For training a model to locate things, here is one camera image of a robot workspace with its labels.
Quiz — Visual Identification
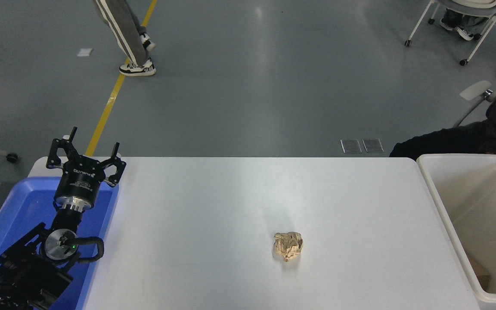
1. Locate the grey chair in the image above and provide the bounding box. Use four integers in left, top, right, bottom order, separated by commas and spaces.
453, 80, 496, 128

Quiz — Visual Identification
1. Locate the metal floor plate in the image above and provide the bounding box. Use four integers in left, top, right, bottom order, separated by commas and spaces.
341, 139, 362, 154
363, 138, 384, 153

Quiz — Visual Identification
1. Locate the large pale plastic bin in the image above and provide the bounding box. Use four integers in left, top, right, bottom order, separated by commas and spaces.
417, 154, 496, 306

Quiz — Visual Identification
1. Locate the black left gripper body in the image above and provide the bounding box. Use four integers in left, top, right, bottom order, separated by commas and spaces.
54, 155, 108, 203

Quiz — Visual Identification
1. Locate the crumpled tan paper ball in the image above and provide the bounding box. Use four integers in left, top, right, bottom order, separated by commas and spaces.
273, 232, 304, 262

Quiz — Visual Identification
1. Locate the blue plastic tray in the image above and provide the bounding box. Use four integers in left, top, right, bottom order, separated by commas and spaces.
0, 177, 120, 310

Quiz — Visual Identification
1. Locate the white wheeled chair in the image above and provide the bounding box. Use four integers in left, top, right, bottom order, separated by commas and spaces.
404, 0, 496, 67

